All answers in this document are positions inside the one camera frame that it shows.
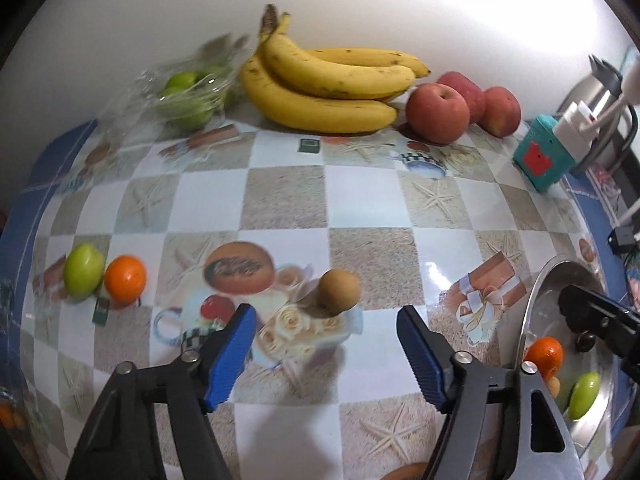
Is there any stainless steel kettle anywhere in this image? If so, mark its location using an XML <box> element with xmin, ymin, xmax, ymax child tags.
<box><xmin>557</xmin><ymin>72</ymin><xmax>640</xmax><ymax>171</ymax></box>

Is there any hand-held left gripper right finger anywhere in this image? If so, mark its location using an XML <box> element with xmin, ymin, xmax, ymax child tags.
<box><xmin>396</xmin><ymin>305</ymin><xmax>586</xmax><ymax>480</ymax></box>

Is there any clear bag of green fruit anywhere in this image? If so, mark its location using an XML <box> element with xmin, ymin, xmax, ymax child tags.
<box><xmin>100</xmin><ymin>35</ymin><xmax>251</xmax><ymax>133</ymax></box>

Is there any large red apple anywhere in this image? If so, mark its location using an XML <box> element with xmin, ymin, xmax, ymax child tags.
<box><xmin>406</xmin><ymin>83</ymin><xmax>471</xmax><ymax>144</ymax></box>

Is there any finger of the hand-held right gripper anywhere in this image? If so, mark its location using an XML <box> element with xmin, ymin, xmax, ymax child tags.
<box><xmin>558</xmin><ymin>284</ymin><xmax>640</xmax><ymax>376</ymax></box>

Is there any white cable with plug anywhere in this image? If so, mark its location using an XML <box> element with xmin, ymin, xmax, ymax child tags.
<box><xmin>587</xmin><ymin>54</ymin><xmax>640</xmax><ymax>126</ymax></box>

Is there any checkered printed tablecloth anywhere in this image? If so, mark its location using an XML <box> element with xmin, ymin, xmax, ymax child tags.
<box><xmin>0</xmin><ymin>120</ymin><xmax>640</xmax><ymax>480</ymax></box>

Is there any yellow banana bunch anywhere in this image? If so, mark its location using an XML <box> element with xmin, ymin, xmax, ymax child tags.
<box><xmin>239</xmin><ymin>4</ymin><xmax>432</xmax><ymax>134</ymax></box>

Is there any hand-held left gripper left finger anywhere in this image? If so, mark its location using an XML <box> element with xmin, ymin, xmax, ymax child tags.
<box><xmin>65</xmin><ymin>303</ymin><xmax>257</xmax><ymax>480</ymax></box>

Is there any clear box of kumquats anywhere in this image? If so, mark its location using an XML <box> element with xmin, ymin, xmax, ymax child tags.
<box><xmin>0</xmin><ymin>390</ymin><xmax>28</xmax><ymax>461</ymax></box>

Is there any stainless steel bowl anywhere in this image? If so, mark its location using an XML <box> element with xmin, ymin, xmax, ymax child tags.
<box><xmin>517</xmin><ymin>255</ymin><xmax>637</xmax><ymax>467</ymax></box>

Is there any black power adapter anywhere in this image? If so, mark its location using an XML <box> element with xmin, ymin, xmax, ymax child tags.
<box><xmin>609</xmin><ymin>225</ymin><xmax>640</xmax><ymax>257</ymax></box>

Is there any white charger block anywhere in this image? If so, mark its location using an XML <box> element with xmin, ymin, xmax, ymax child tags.
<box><xmin>552</xmin><ymin>101</ymin><xmax>601</xmax><ymax>157</ymax></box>

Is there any orange tangerine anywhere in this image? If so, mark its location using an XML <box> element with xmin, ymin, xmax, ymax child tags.
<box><xmin>523</xmin><ymin>336</ymin><xmax>564</xmax><ymax>381</ymax></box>
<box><xmin>104</xmin><ymin>255</ymin><xmax>148</xmax><ymax>304</ymax></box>

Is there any teal toy box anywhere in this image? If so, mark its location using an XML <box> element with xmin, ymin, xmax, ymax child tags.
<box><xmin>513</xmin><ymin>115</ymin><xmax>576</xmax><ymax>193</ymax></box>

